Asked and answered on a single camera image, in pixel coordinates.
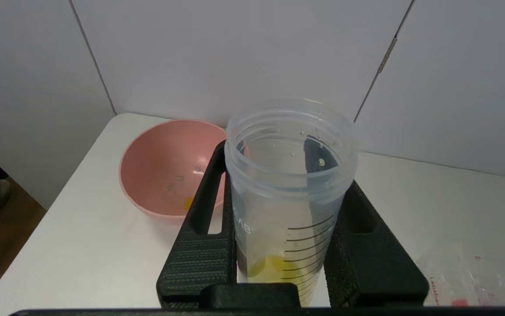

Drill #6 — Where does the pink bowl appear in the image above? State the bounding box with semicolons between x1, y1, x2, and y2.
119;119;251;225

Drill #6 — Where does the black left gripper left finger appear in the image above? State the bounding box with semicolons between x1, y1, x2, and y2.
157;140;238;309

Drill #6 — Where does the clear plastic test tube rack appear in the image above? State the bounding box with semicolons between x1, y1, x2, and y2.
415;246;505;307

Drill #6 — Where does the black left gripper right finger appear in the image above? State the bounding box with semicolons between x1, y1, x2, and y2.
324;180;429;307

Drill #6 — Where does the test tube with yellow pigment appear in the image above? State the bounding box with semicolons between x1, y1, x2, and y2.
225;99;359;308

